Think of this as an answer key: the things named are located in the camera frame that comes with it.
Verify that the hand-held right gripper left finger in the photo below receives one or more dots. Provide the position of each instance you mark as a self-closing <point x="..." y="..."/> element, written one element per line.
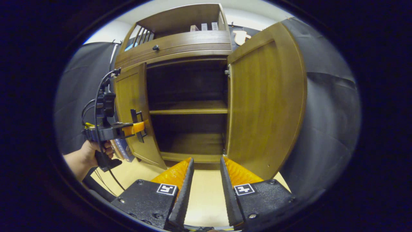
<point x="185" y="193"/>

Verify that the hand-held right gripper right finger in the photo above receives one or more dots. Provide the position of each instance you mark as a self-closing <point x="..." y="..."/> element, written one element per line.
<point x="228" y="196"/>

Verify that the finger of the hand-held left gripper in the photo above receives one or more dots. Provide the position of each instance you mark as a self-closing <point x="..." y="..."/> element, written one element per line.
<point x="136" y="128"/>

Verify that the wooden shoe cabinet door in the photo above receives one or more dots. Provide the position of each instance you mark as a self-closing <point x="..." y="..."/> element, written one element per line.
<point x="128" y="96"/>
<point x="264" y="103"/>

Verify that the wooden double-door shoe cabinet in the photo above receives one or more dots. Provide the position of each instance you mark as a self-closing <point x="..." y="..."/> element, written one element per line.
<point x="190" y="87"/>

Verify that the metal door hinge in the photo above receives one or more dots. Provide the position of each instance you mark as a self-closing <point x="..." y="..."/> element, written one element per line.
<point x="227" y="72"/>

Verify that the blue and white book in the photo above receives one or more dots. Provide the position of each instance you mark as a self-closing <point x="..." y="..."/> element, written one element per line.
<point x="125" y="151"/>

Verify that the wooden inner shelf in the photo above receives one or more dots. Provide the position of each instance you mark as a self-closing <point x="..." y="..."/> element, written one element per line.
<point x="190" y="108"/>

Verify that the black round drawer knob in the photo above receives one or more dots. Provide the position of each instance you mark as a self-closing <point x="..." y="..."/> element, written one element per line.
<point x="155" y="47"/>

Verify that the wooden ribbed drawer front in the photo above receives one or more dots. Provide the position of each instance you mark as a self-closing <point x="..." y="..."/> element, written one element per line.
<point x="180" y="43"/>

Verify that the pinkish upright book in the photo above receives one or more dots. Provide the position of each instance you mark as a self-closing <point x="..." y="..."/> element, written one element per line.
<point x="194" y="28"/>

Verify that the black backdrop cloth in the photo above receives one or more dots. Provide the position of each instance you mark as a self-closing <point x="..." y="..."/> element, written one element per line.
<point x="328" y="129"/>

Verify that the purple upright book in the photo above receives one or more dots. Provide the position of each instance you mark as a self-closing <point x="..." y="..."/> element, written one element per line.
<point x="204" y="27"/>

